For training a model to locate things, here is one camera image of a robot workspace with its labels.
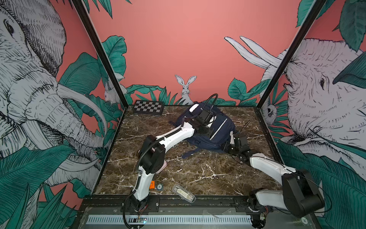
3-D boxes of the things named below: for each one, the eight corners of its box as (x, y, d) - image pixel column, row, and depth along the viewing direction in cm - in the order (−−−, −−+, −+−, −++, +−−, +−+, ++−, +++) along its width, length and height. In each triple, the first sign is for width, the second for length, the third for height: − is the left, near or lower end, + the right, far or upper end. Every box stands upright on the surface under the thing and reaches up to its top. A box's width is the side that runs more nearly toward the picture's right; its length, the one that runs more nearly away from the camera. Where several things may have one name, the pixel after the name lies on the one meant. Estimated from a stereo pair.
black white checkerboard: (133, 114, 117) (132, 111, 114) (137, 103, 126) (136, 99, 122) (161, 115, 117) (161, 111, 114) (163, 103, 126) (162, 100, 122)
